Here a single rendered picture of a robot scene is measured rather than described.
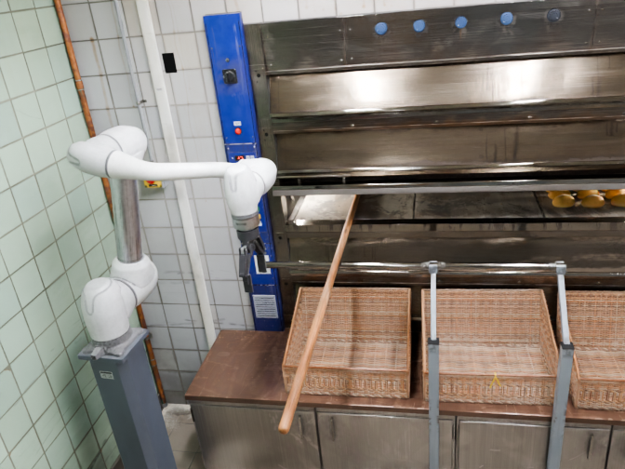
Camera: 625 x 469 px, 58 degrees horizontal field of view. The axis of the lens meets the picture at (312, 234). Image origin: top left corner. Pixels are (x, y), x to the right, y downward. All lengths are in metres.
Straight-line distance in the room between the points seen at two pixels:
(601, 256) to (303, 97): 1.49
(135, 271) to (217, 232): 0.61
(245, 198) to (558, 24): 1.39
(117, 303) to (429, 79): 1.54
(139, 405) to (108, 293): 0.51
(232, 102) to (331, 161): 0.51
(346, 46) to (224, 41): 0.51
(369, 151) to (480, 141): 0.47
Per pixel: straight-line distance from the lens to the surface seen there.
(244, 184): 1.81
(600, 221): 2.75
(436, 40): 2.45
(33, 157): 2.61
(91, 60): 2.85
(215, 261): 2.96
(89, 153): 2.08
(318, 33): 2.48
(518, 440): 2.66
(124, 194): 2.27
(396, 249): 2.73
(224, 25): 2.53
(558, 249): 2.78
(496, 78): 2.48
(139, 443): 2.66
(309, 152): 2.59
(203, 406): 2.78
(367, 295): 2.81
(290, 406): 1.65
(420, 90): 2.46
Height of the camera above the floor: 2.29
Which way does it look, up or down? 25 degrees down
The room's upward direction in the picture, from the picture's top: 6 degrees counter-clockwise
